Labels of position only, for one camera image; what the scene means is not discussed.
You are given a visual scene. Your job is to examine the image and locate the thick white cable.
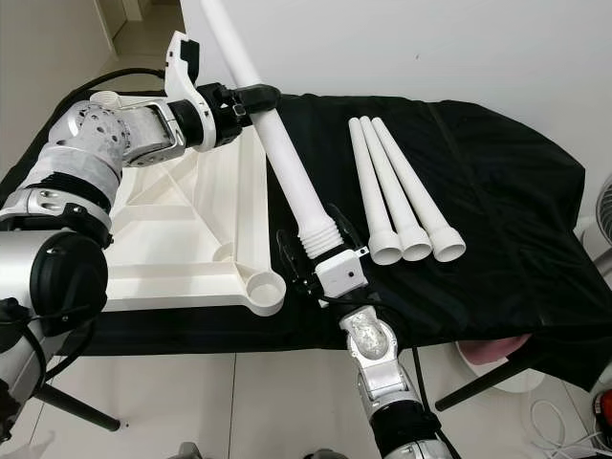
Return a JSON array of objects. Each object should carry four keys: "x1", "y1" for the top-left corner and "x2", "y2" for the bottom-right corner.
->
[{"x1": 529, "y1": 397, "x2": 608, "y2": 459}]

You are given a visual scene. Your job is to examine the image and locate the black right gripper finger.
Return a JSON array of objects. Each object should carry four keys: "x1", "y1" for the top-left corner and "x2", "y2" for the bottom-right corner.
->
[
  {"x1": 275, "y1": 229, "x2": 311, "y2": 290},
  {"x1": 321, "y1": 202, "x2": 355, "y2": 248}
]

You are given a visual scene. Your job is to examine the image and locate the black table cloth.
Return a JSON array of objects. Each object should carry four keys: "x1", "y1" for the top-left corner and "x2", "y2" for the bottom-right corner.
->
[{"x1": 0, "y1": 91, "x2": 596, "y2": 391}]

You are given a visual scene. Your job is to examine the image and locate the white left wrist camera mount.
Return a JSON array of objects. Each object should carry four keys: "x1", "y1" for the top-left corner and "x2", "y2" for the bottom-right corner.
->
[{"x1": 164, "y1": 31, "x2": 217, "y2": 120}]

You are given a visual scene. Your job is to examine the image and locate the pink round object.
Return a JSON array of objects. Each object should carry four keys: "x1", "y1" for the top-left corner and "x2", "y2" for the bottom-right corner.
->
[{"x1": 459, "y1": 335, "x2": 532, "y2": 369}]

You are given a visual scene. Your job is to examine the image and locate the white plastic table top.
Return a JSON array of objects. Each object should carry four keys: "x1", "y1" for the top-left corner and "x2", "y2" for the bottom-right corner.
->
[{"x1": 89, "y1": 90, "x2": 289, "y2": 318}]

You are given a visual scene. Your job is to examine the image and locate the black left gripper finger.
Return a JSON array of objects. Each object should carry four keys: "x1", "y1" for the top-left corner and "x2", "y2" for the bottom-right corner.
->
[{"x1": 242, "y1": 83, "x2": 284, "y2": 115}]

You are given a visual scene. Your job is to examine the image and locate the white round base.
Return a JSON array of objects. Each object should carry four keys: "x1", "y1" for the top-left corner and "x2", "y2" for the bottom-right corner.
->
[{"x1": 469, "y1": 359, "x2": 551, "y2": 395}]

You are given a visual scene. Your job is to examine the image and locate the white plastic table leg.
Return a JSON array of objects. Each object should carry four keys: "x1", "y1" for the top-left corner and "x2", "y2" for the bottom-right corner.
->
[
  {"x1": 201, "y1": 0, "x2": 348, "y2": 261},
  {"x1": 369, "y1": 116, "x2": 468, "y2": 264},
  {"x1": 359, "y1": 116, "x2": 433, "y2": 264},
  {"x1": 348, "y1": 118, "x2": 404, "y2": 267}
]

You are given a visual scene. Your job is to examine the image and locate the red round canister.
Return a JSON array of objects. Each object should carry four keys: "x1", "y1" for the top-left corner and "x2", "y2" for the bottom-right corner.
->
[{"x1": 595, "y1": 387, "x2": 612, "y2": 431}]

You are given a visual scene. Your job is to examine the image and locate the white standing fan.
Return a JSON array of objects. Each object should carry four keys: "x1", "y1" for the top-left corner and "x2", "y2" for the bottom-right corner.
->
[{"x1": 574, "y1": 172, "x2": 612, "y2": 288}]

